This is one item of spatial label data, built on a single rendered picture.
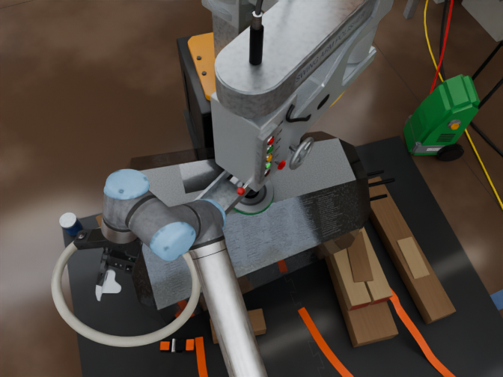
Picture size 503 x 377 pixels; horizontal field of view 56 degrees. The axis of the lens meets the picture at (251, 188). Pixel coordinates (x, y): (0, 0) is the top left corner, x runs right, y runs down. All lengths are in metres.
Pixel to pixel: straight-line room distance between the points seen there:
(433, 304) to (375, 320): 0.37
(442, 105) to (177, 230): 2.49
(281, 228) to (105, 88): 2.08
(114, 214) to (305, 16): 0.91
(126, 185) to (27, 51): 3.32
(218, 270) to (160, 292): 1.16
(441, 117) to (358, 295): 1.26
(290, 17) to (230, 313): 0.95
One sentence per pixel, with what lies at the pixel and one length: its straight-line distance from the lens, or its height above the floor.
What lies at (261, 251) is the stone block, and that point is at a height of 0.71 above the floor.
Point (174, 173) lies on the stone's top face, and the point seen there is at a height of 0.87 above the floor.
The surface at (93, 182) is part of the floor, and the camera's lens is 3.35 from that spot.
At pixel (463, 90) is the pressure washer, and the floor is 0.58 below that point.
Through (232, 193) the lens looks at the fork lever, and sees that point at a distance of 1.89.
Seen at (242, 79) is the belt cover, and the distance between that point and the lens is 1.41.
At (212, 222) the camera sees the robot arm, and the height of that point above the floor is 1.80.
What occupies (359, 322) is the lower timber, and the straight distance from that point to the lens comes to 2.80.
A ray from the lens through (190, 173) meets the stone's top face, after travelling 2.24.
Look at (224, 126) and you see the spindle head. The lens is 1.62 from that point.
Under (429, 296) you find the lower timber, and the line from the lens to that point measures 2.98.
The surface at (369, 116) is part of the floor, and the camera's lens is 3.65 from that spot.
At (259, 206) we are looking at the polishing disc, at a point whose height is 0.93.
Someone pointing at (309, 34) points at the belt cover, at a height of 1.74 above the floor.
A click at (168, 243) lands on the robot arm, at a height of 1.90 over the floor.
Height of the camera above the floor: 2.78
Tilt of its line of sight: 61 degrees down
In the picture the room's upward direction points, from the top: 3 degrees clockwise
